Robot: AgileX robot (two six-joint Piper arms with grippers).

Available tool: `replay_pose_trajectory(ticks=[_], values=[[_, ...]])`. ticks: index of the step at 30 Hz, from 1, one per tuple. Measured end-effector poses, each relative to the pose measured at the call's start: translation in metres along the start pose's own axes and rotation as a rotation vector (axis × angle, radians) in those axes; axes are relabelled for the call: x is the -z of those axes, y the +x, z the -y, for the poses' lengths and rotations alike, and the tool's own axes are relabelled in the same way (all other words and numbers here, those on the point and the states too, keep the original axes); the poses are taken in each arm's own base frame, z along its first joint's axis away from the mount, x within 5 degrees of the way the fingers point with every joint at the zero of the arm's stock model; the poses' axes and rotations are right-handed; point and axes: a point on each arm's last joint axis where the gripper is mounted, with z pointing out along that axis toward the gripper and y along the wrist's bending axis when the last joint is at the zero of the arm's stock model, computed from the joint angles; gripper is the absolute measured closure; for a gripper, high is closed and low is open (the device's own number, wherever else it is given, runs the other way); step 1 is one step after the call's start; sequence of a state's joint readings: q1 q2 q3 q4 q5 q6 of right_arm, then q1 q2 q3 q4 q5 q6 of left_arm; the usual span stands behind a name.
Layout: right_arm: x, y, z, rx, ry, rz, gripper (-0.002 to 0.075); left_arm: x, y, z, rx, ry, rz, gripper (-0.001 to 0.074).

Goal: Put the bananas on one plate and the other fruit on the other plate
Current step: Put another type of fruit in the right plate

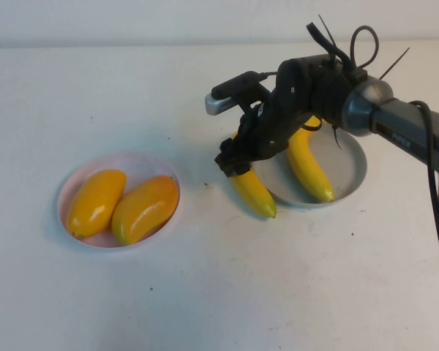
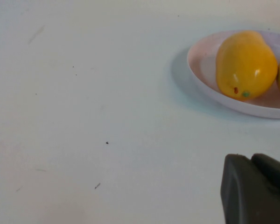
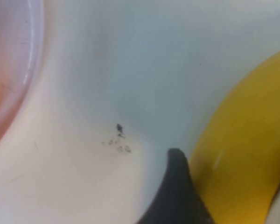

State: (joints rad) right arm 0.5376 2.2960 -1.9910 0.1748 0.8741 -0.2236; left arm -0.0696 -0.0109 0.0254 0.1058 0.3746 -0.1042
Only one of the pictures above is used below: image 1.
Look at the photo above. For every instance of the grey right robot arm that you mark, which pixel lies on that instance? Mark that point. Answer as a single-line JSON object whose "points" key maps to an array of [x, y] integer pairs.
{"points": [[398, 124]]}

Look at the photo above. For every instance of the pink round plate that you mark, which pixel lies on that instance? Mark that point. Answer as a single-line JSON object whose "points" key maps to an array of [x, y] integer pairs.
{"points": [[139, 164]]}

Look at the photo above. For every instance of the grey round plate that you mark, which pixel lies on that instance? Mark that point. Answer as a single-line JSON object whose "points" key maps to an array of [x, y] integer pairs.
{"points": [[278, 179]]}

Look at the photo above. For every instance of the yellow-orange mango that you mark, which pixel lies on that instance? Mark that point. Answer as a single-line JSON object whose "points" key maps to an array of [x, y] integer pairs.
{"points": [[95, 204]]}

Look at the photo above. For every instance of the yellow banana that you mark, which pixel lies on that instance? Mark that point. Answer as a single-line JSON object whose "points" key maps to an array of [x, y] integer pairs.
{"points": [[309, 168], [256, 194]]}

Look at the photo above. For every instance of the black right camera bracket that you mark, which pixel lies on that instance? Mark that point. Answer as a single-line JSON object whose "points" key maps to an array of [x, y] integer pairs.
{"points": [[238, 84]]}

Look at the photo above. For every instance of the orange mango with green tip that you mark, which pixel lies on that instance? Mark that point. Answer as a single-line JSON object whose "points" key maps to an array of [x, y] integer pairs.
{"points": [[144, 212]]}

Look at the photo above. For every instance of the looped black zip tie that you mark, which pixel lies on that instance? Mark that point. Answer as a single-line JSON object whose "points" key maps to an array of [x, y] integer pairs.
{"points": [[377, 40]]}

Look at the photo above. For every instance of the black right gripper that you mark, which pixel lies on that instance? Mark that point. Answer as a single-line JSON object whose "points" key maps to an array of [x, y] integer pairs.
{"points": [[270, 131]]}

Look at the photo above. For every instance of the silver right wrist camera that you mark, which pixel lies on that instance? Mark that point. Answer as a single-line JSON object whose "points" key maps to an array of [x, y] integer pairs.
{"points": [[219, 104]]}

